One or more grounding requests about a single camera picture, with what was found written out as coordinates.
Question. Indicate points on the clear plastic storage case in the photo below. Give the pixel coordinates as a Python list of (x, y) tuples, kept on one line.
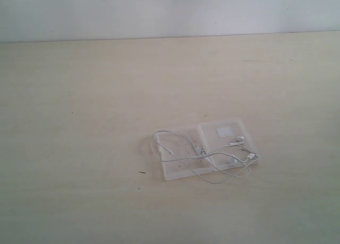
[(214, 151)]

